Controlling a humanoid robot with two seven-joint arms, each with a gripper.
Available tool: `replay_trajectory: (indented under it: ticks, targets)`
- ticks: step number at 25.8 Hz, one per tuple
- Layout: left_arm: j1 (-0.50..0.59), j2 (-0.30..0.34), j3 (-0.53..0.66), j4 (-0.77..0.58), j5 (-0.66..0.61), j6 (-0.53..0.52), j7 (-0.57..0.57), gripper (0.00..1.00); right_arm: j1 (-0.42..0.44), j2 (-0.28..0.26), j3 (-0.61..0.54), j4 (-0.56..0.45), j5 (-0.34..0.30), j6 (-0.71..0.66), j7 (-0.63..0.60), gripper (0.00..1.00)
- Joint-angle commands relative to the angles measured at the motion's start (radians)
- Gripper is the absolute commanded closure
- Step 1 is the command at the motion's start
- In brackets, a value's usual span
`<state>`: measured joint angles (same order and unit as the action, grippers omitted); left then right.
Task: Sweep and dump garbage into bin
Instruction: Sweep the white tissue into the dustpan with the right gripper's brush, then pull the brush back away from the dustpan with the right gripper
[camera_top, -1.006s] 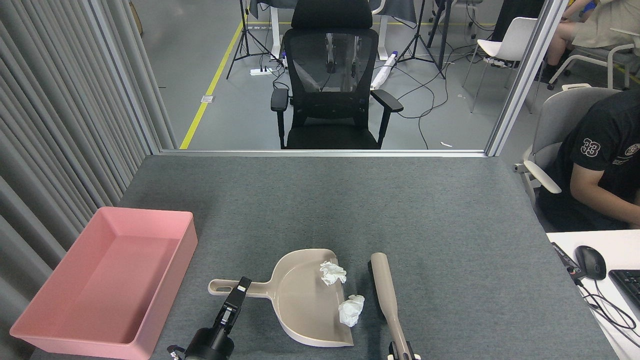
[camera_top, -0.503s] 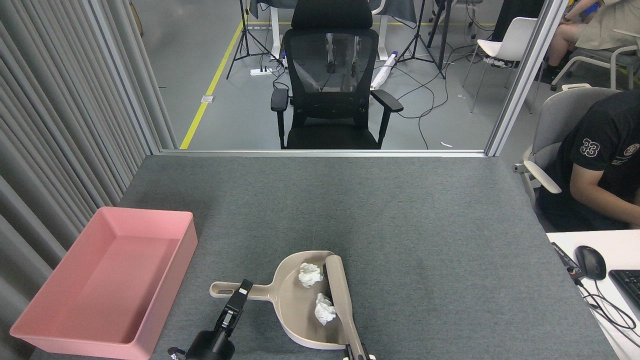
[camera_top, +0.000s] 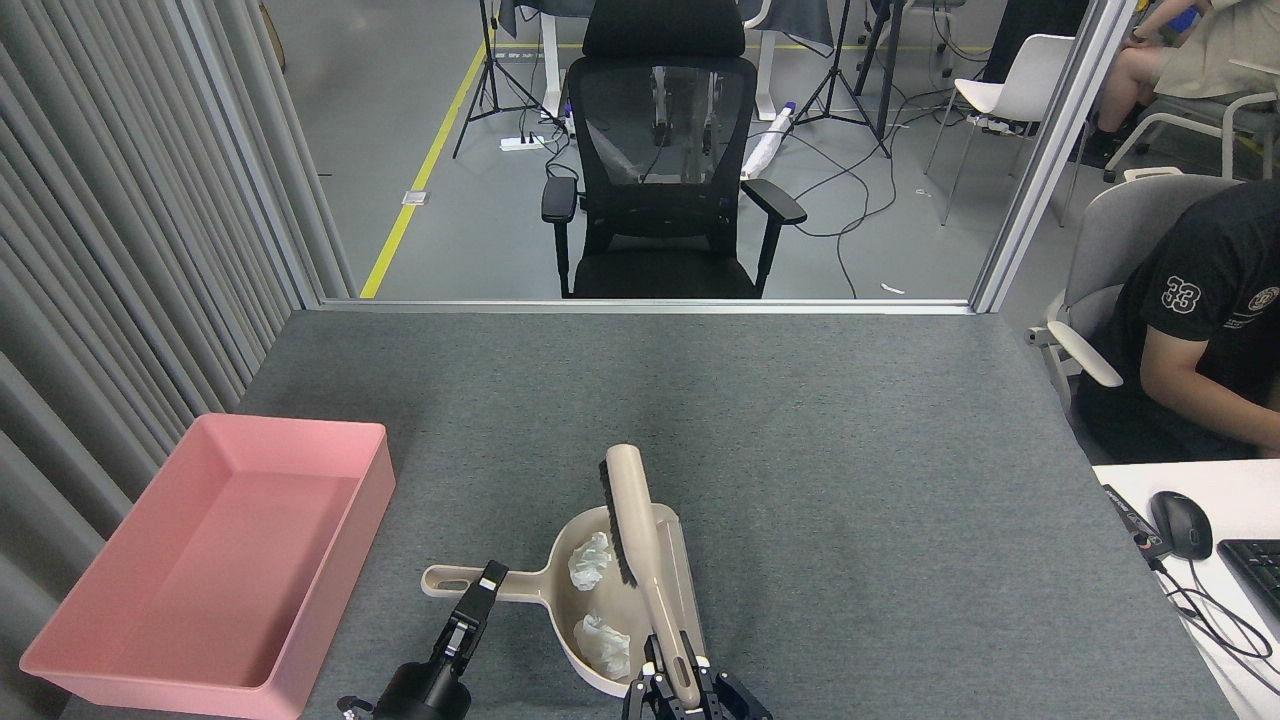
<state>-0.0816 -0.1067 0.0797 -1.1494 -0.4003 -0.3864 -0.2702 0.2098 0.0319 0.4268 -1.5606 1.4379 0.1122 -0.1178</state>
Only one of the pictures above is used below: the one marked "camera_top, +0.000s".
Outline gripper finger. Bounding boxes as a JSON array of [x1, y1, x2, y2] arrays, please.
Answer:
[[430, 560, 509, 681], [622, 635, 673, 720], [690, 655, 773, 720]]

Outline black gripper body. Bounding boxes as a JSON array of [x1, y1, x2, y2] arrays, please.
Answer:
[[375, 660, 471, 720]]

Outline white paper ball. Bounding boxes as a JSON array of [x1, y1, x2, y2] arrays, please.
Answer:
[[573, 610, 633, 681], [568, 532, 614, 592]]

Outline beige plastic dustpan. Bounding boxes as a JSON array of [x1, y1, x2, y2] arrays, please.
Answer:
[[420, 503, 707, 699]]

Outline beige hand brush black bristles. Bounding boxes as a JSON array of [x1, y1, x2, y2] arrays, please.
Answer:
[[598, 444, 706, 711]]

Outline black computer mouse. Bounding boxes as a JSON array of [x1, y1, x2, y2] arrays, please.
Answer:
[[1148, 491, 1214, 561]]

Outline pink plastic bin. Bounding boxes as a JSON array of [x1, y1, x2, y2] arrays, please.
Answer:
[[19, 413, 396, 720]]

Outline black mesh office chair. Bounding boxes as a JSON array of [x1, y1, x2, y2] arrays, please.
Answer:
[[541, 0, 807, 300]]

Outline black slim device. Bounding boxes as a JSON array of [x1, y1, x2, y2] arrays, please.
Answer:
[[1100, 484, 1173, 561]]

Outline black keyboard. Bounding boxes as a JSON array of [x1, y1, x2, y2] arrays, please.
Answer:
[[1216, 539, 1280, 623]]

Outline white desk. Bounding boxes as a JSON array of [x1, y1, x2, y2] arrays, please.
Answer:
[[1092, 460, 1280, 720]]

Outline grey pleated curtain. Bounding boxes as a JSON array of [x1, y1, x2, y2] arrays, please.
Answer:
[[0, 0, 321, 720]]

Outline black tripod stand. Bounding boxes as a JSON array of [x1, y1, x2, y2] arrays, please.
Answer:
[[790, 0, 893, 159], [452, 0, 548, 159]]

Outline grey padded chair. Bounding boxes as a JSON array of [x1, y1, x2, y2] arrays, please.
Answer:
[[1026, 168, 1241, 441]]

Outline person in black shirt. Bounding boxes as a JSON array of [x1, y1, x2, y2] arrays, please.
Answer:
[[1075, 180, 1280, 463]]

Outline white plastic chair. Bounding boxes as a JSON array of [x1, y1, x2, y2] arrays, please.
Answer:
[[925, 34, 1076, 227]]

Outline grey chair white armrests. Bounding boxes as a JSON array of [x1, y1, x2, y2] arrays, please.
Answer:
[[1103, 60, 1280, 183]]

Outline person in beige clothes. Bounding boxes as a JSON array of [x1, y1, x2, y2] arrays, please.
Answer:
[[1075, 0, 1280, 169]]

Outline silver frame rail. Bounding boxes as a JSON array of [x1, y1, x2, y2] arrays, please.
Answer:
[[318, 296, 976, 317]]

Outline black thin cable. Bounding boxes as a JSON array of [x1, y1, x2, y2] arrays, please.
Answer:
[[1150, 555, 1277, 663]]

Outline slanted silver frame post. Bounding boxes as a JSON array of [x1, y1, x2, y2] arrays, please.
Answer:
[[970, 0, 1141, 314]]

